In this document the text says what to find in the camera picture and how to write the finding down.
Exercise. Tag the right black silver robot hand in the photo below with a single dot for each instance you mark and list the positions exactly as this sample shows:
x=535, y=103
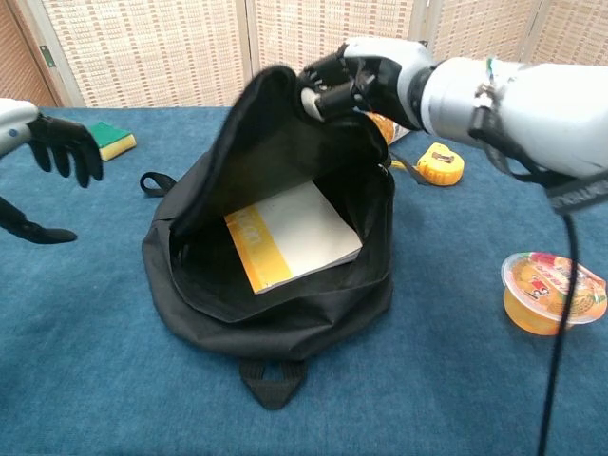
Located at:
x=385, y=81

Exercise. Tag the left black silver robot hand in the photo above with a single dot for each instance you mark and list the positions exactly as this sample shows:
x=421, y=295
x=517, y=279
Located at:
x=66, y=142

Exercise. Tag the yellow and white book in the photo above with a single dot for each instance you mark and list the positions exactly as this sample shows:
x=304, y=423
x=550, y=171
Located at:
x=294, y=233

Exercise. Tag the black fabric backpack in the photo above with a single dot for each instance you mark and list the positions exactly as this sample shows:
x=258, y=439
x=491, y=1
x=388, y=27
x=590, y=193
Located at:
x=285, y=318

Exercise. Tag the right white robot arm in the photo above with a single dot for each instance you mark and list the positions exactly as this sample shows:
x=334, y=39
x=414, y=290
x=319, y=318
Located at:
x=537, y=114

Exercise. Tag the tea bottle with white label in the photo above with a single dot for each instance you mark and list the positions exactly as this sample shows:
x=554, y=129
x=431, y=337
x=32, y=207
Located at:
x=387, y=130

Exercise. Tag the green yellow sponge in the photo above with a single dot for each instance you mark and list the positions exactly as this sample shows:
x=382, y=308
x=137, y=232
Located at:
x=116, y=140

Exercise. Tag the black screen hinge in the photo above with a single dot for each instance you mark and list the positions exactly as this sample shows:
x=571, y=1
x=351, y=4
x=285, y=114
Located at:
x=45, y=54

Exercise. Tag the yellow tape measure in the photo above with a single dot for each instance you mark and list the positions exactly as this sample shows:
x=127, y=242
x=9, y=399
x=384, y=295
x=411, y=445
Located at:
x=442, y=166

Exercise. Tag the woven folding screen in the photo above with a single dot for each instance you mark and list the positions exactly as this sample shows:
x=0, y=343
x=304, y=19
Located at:
x=166, y=47

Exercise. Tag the orange fruit jelly cup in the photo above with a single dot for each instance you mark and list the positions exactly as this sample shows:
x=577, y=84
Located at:
x=537, y=299

